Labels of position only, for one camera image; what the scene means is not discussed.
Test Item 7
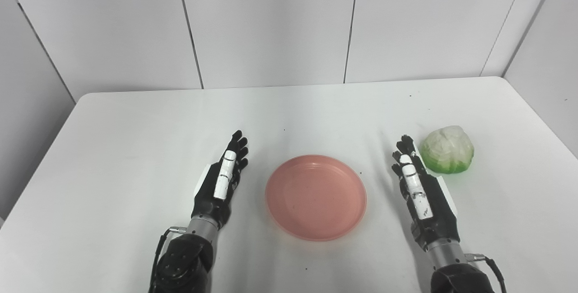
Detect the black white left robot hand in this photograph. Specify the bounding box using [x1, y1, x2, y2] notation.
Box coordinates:
[191, 130, 250, 231]

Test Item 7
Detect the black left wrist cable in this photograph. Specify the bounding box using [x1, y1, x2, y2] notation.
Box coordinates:
[151, 226, 187, 293]

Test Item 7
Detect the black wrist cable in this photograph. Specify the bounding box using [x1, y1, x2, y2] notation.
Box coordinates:
[466, 253, 508, 293]
[151, 226, 187, 293]

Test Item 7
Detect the pink round plate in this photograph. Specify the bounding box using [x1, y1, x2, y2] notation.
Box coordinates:
[265, 154, 367, 242]

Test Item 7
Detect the green white toy cabbage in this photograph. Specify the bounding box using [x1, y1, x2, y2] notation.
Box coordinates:
[419, 126, 475, 175]

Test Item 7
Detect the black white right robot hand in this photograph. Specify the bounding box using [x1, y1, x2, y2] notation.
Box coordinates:
[391, 135, 461, 252]

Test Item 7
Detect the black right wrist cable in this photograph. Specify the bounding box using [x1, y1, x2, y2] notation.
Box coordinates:
[466, 253, 508, 293]

